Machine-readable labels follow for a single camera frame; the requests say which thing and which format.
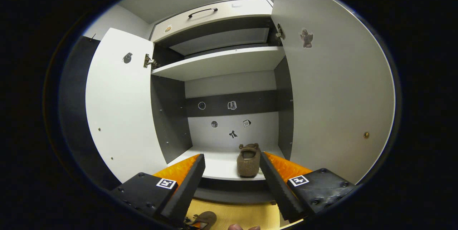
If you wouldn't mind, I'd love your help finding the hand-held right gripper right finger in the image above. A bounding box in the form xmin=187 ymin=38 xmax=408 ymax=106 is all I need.
xmin=259 ymin=151 xmax=356 ymax=223

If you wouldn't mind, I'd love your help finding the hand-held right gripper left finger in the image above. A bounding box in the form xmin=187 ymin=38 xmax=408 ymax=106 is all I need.
xmin=109 ymin=154 xmax=206 ymax=225

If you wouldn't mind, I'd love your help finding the brown fuzzy shoe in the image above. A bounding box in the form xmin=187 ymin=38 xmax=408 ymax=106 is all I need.
xmin=237 ymin=143 xmax=261 ymax=178
xmin=186 ymin=211 xmax=218 ymax=230

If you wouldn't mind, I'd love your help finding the white and grey shoe cabinet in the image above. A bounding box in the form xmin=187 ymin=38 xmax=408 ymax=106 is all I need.
xmin=85 ymin=0 xmax=396 ymax=230

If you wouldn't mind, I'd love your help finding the white shoe cabinet door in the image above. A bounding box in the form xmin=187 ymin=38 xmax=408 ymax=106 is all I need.
xmin=85 ymin=27 xmax=169 ymax=184
xmin=270 ymin=0 xmax=396 ymax=229

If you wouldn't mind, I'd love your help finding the white thick cabinet shelf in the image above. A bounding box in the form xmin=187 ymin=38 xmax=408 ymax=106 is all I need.
xmin=151 ymin=46 xmax=286 ymax=82

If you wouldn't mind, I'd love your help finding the beige cabinet drawer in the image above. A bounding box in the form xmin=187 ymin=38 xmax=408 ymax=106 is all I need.
xmin=150 ymin=0 xmax=274 ymax=43

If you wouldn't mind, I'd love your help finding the black backdrop cloth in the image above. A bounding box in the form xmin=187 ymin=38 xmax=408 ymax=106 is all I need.
xmin=59 ymin=36 xmax=122 ymax=191

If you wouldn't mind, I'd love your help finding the black drawer handle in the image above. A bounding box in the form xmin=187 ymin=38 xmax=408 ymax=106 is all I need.
xmin=188 ymin=8 xmax=219 ymax=18

